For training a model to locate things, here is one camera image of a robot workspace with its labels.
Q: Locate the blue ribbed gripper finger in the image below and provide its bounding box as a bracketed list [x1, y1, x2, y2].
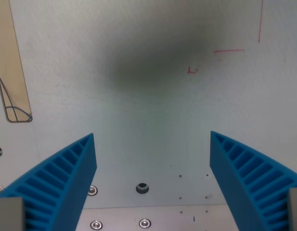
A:
[0, 132, 98, 231]
[209, 130, 297, 231]

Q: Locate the tan wooden strip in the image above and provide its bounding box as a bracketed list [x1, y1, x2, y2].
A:
[0, 0, 33, 123]

